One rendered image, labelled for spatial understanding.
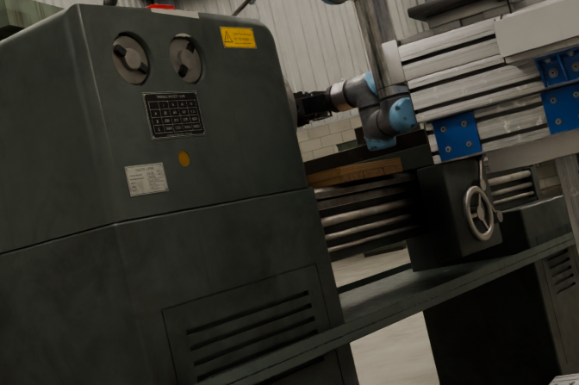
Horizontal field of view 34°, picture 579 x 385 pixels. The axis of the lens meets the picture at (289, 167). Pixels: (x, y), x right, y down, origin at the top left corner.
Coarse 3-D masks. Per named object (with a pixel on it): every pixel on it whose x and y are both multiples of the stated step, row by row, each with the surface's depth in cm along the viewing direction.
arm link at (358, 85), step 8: (368, 72) 235; (352, 80) 236; (360, 80) 234; (368, 80) 232; (344, 88) 237; (352, 88) 235; (360, 88) 233; (368, 88) 232; (344, 96) 237; (352, 96) 235; (360, 96) 234; (368, 96) 233; (376, 96) 233; (352, 104) 237; (360, 104) 234; (368, 104) 233
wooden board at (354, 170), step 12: (336, 168) 235; (348, 168) 237; (360, 168) 241; (372, 168) 246; (384, 168) 251; (396, 168) 255; (312, 180) 239; (324, 180) 237; (336, 180) 235; (348, 180) 236
